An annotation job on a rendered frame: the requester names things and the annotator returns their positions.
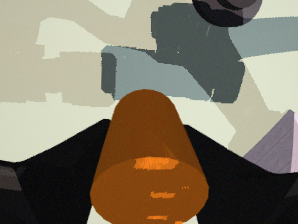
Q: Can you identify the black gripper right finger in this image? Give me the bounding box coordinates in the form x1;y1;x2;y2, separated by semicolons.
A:
184;124;298;224

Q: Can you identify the orange knob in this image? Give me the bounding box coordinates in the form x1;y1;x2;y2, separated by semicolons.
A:
90;89;209;224

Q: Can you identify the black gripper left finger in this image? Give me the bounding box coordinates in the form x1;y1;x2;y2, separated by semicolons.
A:
0;119;110;224

